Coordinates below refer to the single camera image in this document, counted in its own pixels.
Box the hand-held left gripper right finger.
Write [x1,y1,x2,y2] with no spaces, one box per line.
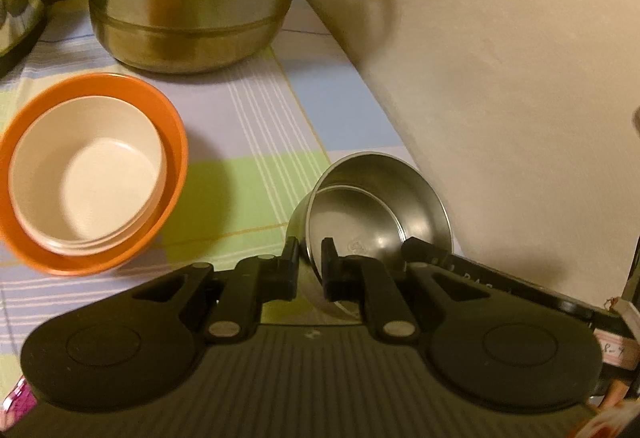
[321,237,497,342]

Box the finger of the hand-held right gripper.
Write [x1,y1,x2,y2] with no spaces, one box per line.
[401,237,602,320]

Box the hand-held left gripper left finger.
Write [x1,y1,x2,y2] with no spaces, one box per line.
[134,235,301,345]

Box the small stainless steel bowl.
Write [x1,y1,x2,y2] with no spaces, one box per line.
[292,151,454,320]

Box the orange plastic bowl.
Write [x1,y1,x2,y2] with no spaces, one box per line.
[0,73,190,277]

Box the cream plastic bowl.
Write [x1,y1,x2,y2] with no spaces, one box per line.
[7,96,169,255]

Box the large pink glass bowl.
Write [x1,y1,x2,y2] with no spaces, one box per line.
[0,377,37,420]

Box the plaid tablecloth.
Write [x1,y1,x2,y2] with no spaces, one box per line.
[0,0,417,415]

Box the stainless steel kettle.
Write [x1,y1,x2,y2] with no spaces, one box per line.
[0,0,49,78]

